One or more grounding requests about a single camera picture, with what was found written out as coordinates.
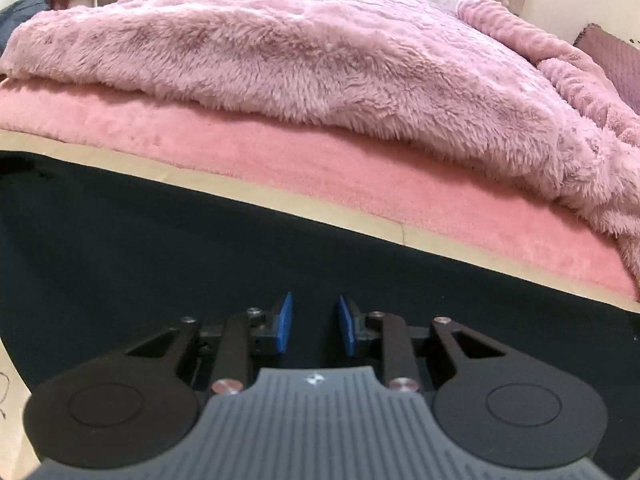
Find purple quilted headboard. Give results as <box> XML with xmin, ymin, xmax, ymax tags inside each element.
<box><xmin>574</xmin><ymin>24</ymin><xmax>640</xmax><ymax>113</ymax></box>

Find pink bed sheet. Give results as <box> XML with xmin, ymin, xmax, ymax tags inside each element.
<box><xmin>1</xmin><ymin>80</ymin><xmax>638</xmax><ymax>296</ymax></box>

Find blue grey cloth bundle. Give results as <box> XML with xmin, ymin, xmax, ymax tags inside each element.
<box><xmin>0</xmin><ymin>0</ymin><xmax>50</xmax><ymax>53</ymax></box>

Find fluffy pink blanket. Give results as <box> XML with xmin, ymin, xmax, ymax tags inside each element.
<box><xmin>1</xmin><ymin>0</ymin><xmax>639</xmax><ymax>272</ymax></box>

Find black pants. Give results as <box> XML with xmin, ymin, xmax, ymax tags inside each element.
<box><xmin>0</xmin><ymin>148</ymin><xmax>640</xmax><ymax>480</ymax></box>

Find cream leather mattress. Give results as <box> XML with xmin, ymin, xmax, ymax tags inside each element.
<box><xmin>0</xmin><ymin>129</ymin><xmax>640</xmax><ymax>480</ymax></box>

